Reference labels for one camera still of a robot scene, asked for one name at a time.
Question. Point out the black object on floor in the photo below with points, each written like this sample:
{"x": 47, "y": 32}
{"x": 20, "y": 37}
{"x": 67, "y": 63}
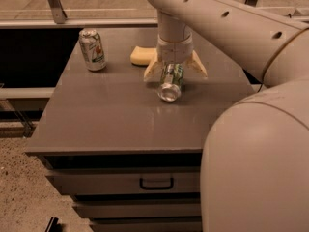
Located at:
{"x": 53, "y": 225}

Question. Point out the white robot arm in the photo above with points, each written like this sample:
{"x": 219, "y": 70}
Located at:
{"x": 255, "y": 162}

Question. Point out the black drawer handle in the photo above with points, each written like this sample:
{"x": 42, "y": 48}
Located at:
{"x": 156, "y": 184}

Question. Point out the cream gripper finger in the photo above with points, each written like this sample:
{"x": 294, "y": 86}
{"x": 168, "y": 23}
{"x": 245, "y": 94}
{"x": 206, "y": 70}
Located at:
{"x": 154, "y": 67}
{"x": 194, "y": 67}

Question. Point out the white soda can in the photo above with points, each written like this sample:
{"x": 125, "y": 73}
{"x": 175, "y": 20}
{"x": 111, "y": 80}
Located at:
{"x": 92, "y": 50}

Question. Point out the green soda can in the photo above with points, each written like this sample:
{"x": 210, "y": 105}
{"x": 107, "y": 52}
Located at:
{"x": 171, "y": 82}

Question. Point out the yellow sponge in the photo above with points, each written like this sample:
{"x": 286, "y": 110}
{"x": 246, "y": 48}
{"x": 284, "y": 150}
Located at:
{"x": 142, "y": 56}

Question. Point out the metal window rail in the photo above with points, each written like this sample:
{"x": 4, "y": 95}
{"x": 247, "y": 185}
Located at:
{"x": 78, "y": 23}

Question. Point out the left metal bracket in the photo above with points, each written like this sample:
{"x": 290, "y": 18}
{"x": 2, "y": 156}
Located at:
{"x": 57, "y": 11}

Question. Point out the grey drawer cabinet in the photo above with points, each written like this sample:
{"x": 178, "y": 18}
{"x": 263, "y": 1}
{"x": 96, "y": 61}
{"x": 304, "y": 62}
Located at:
{"x": 103, "y": 131}

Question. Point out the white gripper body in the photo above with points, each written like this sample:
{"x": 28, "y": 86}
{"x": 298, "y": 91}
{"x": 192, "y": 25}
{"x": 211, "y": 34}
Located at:
{"x": 175, "y": 51}

